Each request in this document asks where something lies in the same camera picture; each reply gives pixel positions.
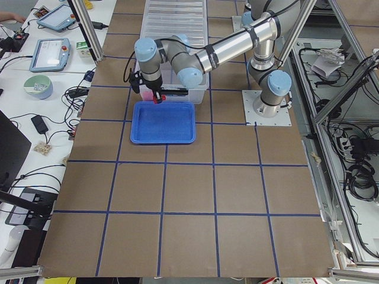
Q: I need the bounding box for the blue plastic tray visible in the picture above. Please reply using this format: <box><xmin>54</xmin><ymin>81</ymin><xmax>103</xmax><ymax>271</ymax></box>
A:
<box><xmin>130</xmin><ymin>101</ymin><xmax>197</xmax><ymax>144</ymax></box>

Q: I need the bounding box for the green bowl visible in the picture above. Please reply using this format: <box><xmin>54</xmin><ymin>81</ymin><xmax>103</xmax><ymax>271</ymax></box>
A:
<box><xmin>23</xmin><ymin>75</ymin><xmax>53</xmax><ymax>99</ymax></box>

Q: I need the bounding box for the teach pendant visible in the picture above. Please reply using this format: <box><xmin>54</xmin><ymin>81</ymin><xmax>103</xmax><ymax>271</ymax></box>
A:
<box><xmin>29</xmin><ymin>38</ymin><xmax>71</xmax><ymax>73</ymax></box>
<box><xmin>37</xmin><ymin>4</ymin><xmax>76</xmax><ymax>32</ymax></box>

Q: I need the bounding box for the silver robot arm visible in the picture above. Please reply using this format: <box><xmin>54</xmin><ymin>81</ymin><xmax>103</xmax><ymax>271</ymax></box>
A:
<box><xmin>124</xmin><ymin>1</ymin><xmax>301</xmax><ymax>118</ymax></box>

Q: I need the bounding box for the black cable bundle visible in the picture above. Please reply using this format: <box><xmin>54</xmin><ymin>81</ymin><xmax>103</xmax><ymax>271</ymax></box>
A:
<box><xmin>343</xmin><ymin>159</ymin><xmax>379</xmax><ymax>205</ymax></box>

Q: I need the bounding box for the lower teach pendant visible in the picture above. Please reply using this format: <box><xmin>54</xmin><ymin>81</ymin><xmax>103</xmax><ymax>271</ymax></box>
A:
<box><xmin>29</xmin><ymin>38</ymin><xmax>71</xmax><ymax>73</ymax></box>

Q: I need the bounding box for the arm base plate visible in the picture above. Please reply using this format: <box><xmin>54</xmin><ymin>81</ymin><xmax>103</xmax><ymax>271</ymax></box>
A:
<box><xmin>242</xmin><ymin>90</ymin><xmax>292</xmax><ymax>127</ymax></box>

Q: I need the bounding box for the black monitor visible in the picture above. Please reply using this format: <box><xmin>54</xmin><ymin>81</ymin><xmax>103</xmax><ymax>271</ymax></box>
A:
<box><xmin>0</xmin><ymin>112</ymin><xmax>31</xmax><ymax>192</ymax></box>

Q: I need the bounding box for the white cylinder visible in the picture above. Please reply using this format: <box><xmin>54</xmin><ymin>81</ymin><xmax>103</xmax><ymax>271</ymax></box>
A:
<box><xmin>1</xmin><ymin>225</ymin><xmax>29</xmax><ymax>267</ymax></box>

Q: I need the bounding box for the clear plastic storage box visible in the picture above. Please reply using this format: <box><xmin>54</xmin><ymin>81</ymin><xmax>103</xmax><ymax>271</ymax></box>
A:
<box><xmin>134</xmin><ymin>37</ymin><xmax>205</xmax><ymax>104</ymax></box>

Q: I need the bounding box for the red block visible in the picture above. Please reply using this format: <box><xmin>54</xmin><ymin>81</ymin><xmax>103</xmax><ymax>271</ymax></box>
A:
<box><xmin>153</xmin><ymin>94</ymin><xmax>166</xmax><ymax>104</ymax></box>

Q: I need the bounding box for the green white carton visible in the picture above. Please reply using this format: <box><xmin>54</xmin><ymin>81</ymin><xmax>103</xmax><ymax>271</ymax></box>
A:
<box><xmin>76</xmin><ymin>41</ymin><xmax>92</xmax><ymax>58</ymax></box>

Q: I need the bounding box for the clear plastic box lid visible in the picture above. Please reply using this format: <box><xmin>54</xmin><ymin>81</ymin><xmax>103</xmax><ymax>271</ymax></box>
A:
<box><xmin>140</xmin><ymin>0</ymin><xmax>208</xmax><ymax>47</ymax></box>

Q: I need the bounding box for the aluminium frame post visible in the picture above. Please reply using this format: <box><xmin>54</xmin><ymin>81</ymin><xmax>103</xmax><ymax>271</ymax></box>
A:
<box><xmin>68</xmin><ymin>0</ymin><xmax>104</xmax><ymax>62</ymax></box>

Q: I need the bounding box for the white paper bundle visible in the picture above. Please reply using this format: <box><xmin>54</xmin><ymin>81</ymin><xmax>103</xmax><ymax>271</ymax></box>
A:
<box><xmin>311</xmin><ymin>48</ymin><xmax>345</xmax><ymax>79</ymax></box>

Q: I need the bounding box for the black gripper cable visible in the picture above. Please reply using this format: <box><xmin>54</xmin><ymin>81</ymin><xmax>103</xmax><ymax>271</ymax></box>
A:
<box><xmin>123</xmin><ymin>50</ymin><xmax>140</xmax><ymax>85</ymax></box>

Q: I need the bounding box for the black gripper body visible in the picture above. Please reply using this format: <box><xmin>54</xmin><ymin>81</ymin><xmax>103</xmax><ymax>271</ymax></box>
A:
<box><xmin>129</xmin><ymin>70</ymin><xmax>162</xmax><ymax>95</ymax></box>

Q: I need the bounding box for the black phone charger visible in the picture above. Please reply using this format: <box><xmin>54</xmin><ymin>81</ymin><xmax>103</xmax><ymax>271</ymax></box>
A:
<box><xmin>31</xmin><ymin>115</ymin><xmax>49</xmax><ymax>134</ymax></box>

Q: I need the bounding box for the upper teach pendant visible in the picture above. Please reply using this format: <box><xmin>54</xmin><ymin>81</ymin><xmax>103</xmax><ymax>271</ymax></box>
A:
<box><xmin>37</xmin><ymin>4</ymin><xmax>76</xmax><ymax>32</ymax></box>

